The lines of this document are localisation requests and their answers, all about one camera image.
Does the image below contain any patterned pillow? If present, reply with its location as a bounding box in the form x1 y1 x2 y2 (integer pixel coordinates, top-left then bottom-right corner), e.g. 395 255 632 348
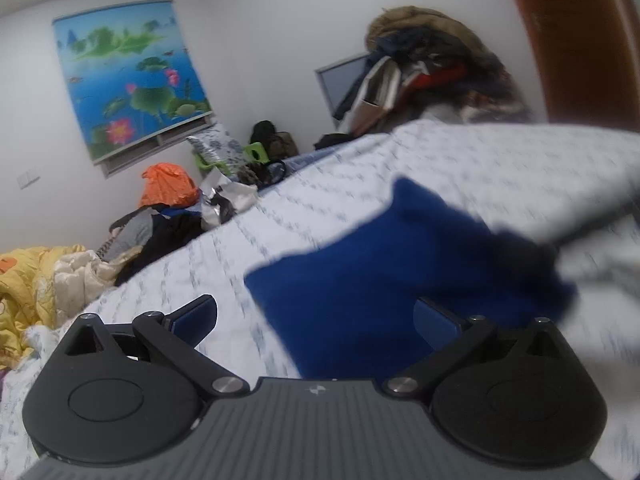
186 124 247 172

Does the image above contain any brown wooden door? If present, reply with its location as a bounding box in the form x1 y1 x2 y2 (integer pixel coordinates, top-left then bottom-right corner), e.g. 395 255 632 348
497 0 640 133

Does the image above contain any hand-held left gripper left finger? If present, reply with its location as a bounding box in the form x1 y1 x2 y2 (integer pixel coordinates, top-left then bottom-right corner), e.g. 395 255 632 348
60 295 251 402

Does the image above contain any blue garment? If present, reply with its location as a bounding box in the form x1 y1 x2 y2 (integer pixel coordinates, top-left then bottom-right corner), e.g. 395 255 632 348
244 176 577 382

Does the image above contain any lotus print wall poster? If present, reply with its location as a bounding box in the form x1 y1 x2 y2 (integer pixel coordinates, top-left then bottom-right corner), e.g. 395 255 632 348
52 0 214 163

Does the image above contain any orange plastic bag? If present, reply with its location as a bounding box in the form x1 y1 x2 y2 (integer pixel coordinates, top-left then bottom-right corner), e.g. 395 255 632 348
139 162 199 209

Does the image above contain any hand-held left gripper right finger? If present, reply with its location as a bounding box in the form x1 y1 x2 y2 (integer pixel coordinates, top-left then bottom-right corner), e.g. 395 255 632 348
382 297 573 402

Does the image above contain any dark bag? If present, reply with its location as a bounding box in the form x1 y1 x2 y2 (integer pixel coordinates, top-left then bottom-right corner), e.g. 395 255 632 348
249 120 300 162

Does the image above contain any crumpled silver bag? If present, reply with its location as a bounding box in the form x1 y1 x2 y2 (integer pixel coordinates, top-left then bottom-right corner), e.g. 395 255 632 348
199 169 260 233

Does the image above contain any green plastic chair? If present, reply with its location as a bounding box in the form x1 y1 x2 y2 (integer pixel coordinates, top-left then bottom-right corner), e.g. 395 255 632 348
194 142 267 173

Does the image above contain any pile of dark clothes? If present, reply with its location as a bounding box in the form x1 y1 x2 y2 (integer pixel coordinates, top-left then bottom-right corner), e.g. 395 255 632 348
97 204 206 287

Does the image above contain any heap of hanging clothes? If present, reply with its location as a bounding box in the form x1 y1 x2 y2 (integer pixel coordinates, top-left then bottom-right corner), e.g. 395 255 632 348
334 6 532 136

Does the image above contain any white printed bed sheet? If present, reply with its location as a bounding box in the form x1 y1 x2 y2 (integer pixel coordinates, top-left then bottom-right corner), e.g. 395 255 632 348
0 119 640 480

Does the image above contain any grey flat screen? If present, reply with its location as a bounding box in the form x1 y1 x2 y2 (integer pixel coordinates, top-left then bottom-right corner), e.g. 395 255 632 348
314 52 373 122

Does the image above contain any yellow quilt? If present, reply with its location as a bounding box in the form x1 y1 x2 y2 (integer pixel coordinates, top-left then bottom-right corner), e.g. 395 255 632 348
0 244 118 361

